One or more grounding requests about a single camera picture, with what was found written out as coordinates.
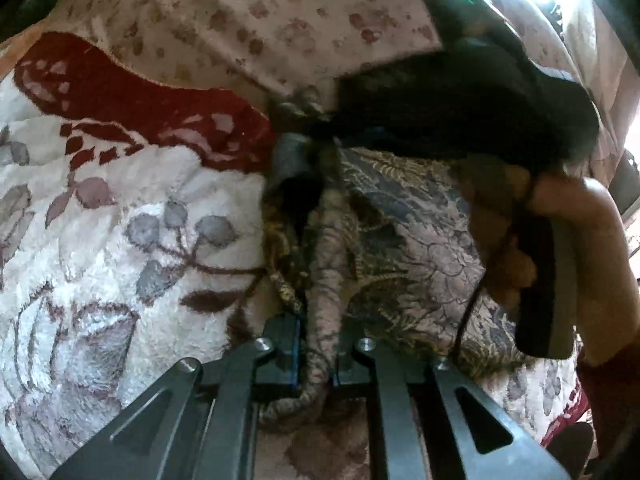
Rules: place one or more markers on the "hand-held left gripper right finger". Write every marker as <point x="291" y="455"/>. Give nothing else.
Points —
<point x="344" y="367"/>

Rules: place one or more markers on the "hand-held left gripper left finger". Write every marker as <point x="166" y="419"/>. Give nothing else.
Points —
<point x="294" y="360"/>

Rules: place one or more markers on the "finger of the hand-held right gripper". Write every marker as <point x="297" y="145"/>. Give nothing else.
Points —
<point x="297" y="157"/>

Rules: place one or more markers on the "dark floral patterned garment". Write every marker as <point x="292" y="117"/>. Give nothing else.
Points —
<point x="410" y="240"/>

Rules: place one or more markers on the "person's right forearm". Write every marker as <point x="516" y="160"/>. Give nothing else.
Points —
<point x="612" y="395"/>

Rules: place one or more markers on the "person's right hand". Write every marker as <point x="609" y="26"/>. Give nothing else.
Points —
<point x="595" y="220"/>

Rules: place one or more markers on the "white floral plush blanket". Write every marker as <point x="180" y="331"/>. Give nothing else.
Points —
<point x="125" y="210"/>

